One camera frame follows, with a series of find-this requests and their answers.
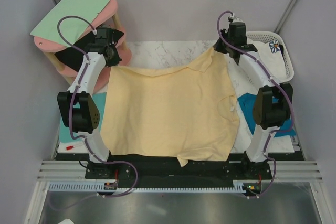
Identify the white cable duct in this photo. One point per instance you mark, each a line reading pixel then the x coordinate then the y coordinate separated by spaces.
pixel 118 187

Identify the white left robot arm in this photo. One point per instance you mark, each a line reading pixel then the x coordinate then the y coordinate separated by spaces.
pixel 85 81

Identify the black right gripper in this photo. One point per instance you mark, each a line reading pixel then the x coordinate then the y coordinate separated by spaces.
pixel 218 46

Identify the yellow t shirt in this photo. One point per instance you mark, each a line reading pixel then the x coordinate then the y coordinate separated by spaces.
pixel 187 112

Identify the black clipboard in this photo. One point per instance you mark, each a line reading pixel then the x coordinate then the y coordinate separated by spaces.
pixel 74 58

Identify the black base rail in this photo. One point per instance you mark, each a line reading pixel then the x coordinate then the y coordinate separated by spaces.
pixel 143 170

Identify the white t shirt with flower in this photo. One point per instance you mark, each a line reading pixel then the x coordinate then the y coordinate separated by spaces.
pixel 271 56

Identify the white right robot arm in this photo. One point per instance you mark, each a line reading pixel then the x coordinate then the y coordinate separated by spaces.
pixel 273 102

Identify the red marker pen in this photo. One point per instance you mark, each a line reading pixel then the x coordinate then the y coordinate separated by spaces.
pixel 74 145

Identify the green clipboard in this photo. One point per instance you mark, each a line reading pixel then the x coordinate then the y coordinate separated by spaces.
pixel 68 20

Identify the blue t shirt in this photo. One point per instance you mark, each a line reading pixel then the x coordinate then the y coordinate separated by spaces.
pixel 247 102

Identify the white plastic basket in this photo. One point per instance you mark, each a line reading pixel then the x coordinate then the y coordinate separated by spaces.
pixel 267 36

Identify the pink three tier shelf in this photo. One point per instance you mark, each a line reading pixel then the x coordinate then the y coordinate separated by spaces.
pixel 108 16

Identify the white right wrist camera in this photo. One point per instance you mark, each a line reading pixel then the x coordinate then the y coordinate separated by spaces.
pixel 234 19

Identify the teal cutting board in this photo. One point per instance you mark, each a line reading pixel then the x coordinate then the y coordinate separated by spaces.
pixel 79 113

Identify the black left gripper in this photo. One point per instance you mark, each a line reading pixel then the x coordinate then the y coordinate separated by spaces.
pixel 115 61

